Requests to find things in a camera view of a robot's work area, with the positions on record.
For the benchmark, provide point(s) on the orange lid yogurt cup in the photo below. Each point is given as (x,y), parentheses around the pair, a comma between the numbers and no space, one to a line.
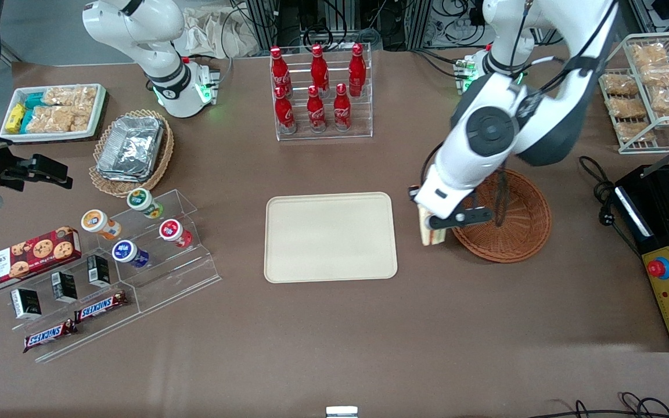
(95,221)

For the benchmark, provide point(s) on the black appliance yellow panel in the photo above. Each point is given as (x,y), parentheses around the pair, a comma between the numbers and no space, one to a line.
(659,226)

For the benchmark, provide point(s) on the clear rice cracker bag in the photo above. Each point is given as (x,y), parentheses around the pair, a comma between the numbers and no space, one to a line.
(81,119)
(47,119)
(70,96)

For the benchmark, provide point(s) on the red emergency stop button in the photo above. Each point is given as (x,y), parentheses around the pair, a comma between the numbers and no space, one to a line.
(658,268)

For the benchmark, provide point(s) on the beige plastic tray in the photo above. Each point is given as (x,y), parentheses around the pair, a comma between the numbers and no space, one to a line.
(330,238)

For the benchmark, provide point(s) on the stack of foil trays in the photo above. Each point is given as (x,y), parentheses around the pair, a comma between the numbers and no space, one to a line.
(131,148)

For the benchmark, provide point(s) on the red cola bottle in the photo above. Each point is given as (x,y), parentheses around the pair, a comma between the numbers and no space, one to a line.
(316,113)
(357,72)
(342,110)
(319,68)
(285,113)
(279,69)

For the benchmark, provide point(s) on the triangular sandwich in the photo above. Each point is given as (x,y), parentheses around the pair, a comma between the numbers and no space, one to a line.
(434,237)

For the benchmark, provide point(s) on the white rectangular snack dish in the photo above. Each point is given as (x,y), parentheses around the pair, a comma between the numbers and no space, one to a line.
(97,110)

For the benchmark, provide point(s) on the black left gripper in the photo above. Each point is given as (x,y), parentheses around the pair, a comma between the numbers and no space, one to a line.
(410,189)

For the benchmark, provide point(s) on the clear acrylic bottle rack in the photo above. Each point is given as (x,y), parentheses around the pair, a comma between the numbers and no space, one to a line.
(323,134)

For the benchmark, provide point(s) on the red lid yogurt cup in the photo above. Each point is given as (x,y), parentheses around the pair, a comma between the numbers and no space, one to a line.
(170,229)

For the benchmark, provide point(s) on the oval light wicker basket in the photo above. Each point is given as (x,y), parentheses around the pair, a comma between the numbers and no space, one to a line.
(165,157)

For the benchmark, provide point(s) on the teal snack packet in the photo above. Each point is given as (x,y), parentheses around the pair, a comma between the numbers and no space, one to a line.
(26,121)
(33,100)

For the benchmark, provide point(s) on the red Walkers cookie box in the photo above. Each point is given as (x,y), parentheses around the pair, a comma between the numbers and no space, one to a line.
(27,260)

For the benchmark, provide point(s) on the blue lid yogurt cup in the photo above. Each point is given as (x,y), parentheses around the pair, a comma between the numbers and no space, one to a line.
(125,251)

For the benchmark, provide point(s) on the small black carton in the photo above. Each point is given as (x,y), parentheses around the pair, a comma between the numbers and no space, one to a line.
(99,270)
(25,303)
(64,287)

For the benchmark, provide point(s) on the round brown wicker basket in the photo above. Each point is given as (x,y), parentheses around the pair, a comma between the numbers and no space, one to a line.
(523,232)

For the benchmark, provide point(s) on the yellow snack packet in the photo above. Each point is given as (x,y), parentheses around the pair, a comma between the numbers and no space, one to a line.
(15,118)

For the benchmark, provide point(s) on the green lid yogurt cup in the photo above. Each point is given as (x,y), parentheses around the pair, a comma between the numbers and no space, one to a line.
(140,200)

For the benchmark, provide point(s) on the crumpled white plastic bag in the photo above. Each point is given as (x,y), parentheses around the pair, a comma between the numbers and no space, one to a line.
(212,32)

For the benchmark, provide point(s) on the clear acrylic stepped stand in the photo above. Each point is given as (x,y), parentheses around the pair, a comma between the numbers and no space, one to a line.
(96,334)
(177,273)

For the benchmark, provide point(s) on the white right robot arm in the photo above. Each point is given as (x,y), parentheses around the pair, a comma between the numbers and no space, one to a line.
(137,29)

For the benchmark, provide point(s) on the Snickers chocolate bar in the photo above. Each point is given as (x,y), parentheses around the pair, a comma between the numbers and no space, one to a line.
(101,306)
(50,335)

